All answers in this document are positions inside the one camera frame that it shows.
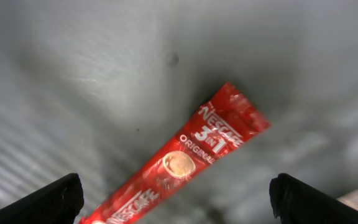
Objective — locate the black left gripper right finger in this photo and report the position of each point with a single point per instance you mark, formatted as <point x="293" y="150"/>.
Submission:
<point x="295" y="202"/>

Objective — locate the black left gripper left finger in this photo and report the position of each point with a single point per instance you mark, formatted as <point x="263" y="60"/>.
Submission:
<point x="58" y="202"/>

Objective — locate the red Nescafe coffee stick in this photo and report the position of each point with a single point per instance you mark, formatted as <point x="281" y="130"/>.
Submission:
<point x="217" y="128"/>

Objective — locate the grey plastic mesh basket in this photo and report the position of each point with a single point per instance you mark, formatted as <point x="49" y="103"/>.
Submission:
<point x="98" y="87"/>

